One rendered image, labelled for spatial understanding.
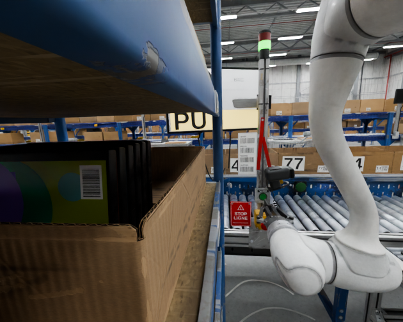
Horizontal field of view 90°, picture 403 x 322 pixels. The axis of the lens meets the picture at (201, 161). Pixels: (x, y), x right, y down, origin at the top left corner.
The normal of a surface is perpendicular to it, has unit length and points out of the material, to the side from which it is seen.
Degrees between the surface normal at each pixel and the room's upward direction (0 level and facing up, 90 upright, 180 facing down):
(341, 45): 91
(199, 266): 0
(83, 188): 82
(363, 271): 79
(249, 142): 90
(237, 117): 86
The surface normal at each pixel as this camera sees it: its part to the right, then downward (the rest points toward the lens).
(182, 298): -0.04, -0.98
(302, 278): -0.24, 0.00
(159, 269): 0.99, -0.01
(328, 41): -0.78, 0.15
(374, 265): -0.03, 0.04
